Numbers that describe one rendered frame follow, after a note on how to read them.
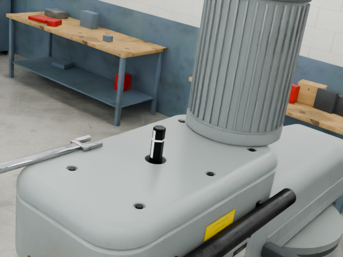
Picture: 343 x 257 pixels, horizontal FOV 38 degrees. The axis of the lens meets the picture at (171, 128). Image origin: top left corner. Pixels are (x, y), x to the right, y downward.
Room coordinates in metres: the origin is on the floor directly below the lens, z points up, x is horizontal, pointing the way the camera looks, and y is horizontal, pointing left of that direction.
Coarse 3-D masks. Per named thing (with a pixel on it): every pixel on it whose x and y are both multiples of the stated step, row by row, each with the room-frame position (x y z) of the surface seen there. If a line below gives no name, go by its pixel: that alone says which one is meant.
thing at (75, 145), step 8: (88, 136) 0.82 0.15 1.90; (72, 144) 0.78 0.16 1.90; (80, 144) 0.78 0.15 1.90; (88, 144) 0.79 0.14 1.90; (96, 144) 0.79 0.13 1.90; (40, 152) 0.73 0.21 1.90; (48, 152) 0.74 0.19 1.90; (56, 152) 0.74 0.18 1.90; (64, 152) 0.75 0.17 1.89; (16, 160) 0.69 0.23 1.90; (24, 160) 0.70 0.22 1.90; (32, 160) 0.70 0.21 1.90; (40, 160) 0.71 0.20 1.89; (0, 168) 0.66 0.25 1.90; (8, 168) 0.67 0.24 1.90; (16, 168) 0.68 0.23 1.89
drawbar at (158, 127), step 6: (156, 126) 0.78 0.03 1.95; (162, 126) 0.79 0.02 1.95; (156, 132) 0.77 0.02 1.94; (162, 132) 0.77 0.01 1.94; (156, 138) 0.77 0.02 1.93; (162, 138) 0.77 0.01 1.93; (156, 144) 0.77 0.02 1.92; (162, 144) 0.78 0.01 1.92; (156, 150) 0.77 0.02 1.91; (162, 150) 0.78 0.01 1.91; (150, 156) 0.78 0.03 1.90; (156, 156) 0.77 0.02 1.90; (150, 162) 0.78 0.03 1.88; (156, 162) 0.77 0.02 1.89
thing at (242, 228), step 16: (288, 192) 0.89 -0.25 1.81; (256, 208) 0.81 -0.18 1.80; (272, 208) 0.82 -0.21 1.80; (240, 224) 0.74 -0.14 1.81; (256, 224) 0.77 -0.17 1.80; (208, 240) 0.69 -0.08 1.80; (224, 240) 0.69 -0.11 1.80; (240, 240) 0.72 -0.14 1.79; (176, 256) 0.63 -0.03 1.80; (192, 256) 0.63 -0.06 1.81; (208, 256) 0.65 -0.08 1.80
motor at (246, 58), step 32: (224, 0) 0.92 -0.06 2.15; (256, 0) 0.89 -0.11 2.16; (288, 0) 0.89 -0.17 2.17; (224, 32) 0.90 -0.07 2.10; (256, 32) 0.89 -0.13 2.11; (288, 32) 0.90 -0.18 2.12; (224, 64) 0.90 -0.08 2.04; (256, 64) 0.89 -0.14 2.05; (288, 64) 0.92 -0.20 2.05; (192, 96) 0.96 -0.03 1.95; (224, 96) 0.90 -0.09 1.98; (256, 96) 0.89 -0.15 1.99; (288, 96) 0.96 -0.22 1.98; (192, 128) 0.93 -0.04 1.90; (224, 128) 0.89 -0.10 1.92; (256, 128) 0.90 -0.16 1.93
